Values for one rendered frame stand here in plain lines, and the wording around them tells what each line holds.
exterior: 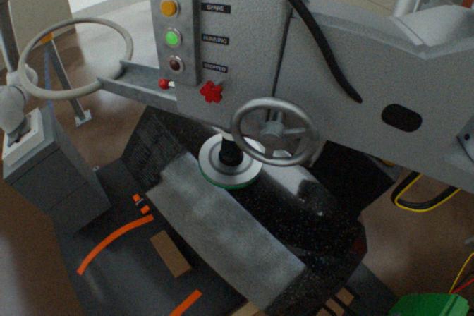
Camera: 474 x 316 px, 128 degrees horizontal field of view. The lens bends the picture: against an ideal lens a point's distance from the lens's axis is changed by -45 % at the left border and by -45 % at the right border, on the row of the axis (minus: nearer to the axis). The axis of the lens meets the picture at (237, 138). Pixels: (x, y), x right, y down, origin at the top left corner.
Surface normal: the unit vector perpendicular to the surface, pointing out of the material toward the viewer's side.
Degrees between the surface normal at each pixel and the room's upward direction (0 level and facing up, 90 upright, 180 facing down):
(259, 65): 90
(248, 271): 45
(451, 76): 90
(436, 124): 90
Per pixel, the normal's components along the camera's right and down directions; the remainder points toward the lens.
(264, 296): -0.47, -0.12
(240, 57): -0.35, 0.69
